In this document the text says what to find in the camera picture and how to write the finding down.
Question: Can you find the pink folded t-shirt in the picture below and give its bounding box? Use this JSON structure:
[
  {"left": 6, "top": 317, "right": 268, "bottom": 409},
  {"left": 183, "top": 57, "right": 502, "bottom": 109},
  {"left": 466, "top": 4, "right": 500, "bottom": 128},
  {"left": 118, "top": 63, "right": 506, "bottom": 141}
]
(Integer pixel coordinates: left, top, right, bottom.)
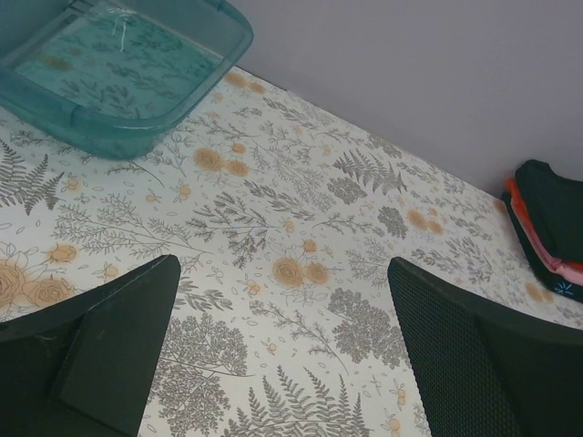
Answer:
[{"left": 531, "top": 237, "right": 582, "bottom": 286}]

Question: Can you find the orange folded t-shirt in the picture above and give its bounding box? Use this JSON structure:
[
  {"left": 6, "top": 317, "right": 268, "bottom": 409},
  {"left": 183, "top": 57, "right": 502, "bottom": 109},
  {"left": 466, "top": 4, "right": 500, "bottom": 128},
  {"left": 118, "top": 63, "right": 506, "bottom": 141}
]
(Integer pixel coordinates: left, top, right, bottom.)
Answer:
[{"left": 505, "top": 178, "right": 564, "bottom": 274}]

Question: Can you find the floral patterned table mat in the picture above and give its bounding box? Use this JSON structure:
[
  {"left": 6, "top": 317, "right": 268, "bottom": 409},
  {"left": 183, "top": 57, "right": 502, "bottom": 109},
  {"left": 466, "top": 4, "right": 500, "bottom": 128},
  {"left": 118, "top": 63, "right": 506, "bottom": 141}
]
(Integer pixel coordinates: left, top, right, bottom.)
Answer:
[{"left": 1, "top": 69, "right": 582, "bottom": 436}]

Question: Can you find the teal transparent plastic bin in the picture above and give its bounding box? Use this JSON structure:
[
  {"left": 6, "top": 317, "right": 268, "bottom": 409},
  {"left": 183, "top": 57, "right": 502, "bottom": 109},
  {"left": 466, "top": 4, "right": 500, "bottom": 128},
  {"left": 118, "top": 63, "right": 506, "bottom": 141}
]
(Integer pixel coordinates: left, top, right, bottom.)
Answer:
[{"left": 1, "top": 0, "right": 253, "bottom": 160}]

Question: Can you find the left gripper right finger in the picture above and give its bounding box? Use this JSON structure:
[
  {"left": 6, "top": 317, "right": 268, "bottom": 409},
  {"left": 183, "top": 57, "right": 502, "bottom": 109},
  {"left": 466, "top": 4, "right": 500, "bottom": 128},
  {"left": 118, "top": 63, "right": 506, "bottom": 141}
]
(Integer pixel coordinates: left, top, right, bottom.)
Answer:
[{"left": 387, "top": 257, "right": 582, "bottom": 436}]

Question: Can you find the black folded t-shirt with logo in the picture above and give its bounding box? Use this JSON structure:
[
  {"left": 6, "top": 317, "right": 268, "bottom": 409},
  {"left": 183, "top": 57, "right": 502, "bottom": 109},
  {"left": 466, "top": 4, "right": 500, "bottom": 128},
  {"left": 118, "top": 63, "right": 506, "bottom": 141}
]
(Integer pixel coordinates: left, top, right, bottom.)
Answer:
[{"left": 501, "top": 191, "right": 582, "bottom": 302}]

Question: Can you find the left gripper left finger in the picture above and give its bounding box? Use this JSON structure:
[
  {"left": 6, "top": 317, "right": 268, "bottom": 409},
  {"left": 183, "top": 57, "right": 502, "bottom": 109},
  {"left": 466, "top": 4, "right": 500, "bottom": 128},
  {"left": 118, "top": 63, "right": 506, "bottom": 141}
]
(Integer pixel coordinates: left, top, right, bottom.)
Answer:
[{"left": 1, "top": 255, "right": 180, "bottom": 436}]

